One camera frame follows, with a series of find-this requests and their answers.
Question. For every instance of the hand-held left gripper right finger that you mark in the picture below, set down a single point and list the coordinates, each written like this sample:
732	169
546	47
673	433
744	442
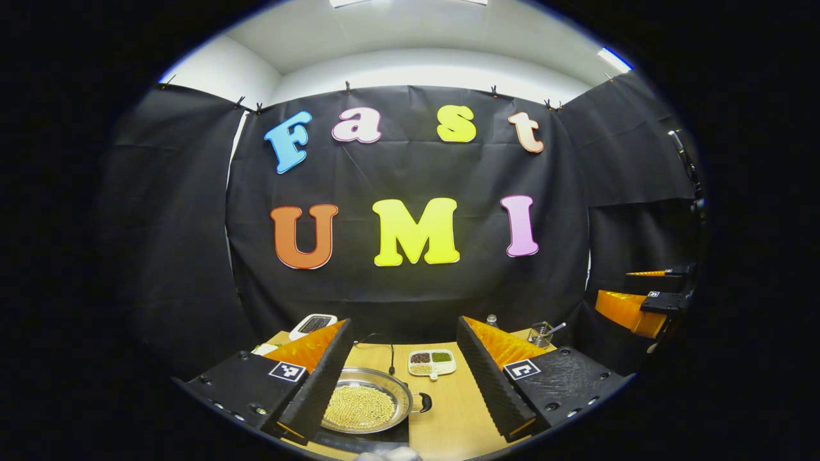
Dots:
490	384

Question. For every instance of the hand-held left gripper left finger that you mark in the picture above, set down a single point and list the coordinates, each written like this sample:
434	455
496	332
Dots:
320	384

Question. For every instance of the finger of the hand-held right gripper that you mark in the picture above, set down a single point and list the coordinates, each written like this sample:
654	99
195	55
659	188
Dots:
680	269
628	310

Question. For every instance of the heap of soybeans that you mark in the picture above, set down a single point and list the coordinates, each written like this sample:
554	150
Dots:
362	406

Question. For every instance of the black induction cooktop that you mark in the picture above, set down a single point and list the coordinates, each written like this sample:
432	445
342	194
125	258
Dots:
384	440

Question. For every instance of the white toaster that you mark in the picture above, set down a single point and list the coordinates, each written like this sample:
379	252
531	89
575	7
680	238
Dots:
301	331

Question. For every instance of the white divided bean dish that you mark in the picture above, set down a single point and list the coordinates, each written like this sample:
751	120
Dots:
432	368

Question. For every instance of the sandwich on small tray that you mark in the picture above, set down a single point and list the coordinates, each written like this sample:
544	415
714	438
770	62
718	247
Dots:
264	349

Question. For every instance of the metal spoon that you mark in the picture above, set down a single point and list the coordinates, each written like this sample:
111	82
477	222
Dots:
557	328

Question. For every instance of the metal stand pole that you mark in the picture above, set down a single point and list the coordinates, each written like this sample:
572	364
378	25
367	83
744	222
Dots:
678	142

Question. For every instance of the ceiling light panel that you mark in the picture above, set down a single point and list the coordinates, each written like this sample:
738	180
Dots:
614	59

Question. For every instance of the row of black cloth clips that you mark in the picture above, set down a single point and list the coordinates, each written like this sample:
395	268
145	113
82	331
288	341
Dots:
494	91

